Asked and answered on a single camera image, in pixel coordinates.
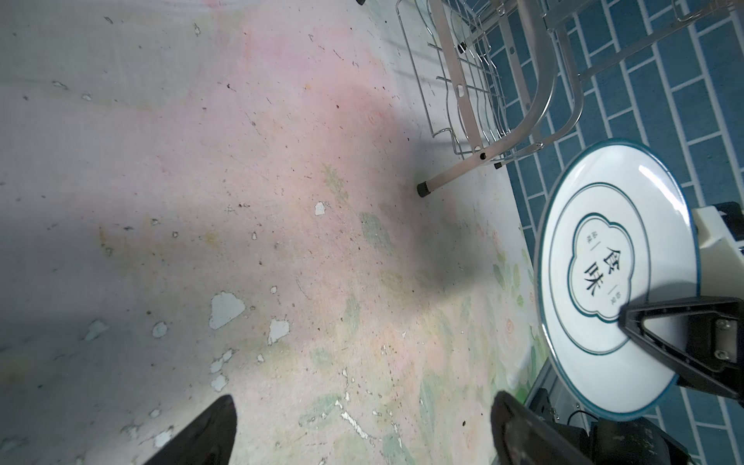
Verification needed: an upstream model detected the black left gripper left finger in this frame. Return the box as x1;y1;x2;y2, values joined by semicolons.
145;394;238;465

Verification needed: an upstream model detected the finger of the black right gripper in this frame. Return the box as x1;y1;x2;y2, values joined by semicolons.
618;296;743;401

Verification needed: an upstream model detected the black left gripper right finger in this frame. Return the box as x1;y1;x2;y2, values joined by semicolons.
490;391;592;464

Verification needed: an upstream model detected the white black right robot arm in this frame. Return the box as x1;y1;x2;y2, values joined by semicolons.
527;296;743;464

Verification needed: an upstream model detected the stainless steel dish rack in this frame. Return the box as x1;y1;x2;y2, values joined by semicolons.
412;1;743;205

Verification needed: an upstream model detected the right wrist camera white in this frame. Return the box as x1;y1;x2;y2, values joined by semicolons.
693;201;744;300

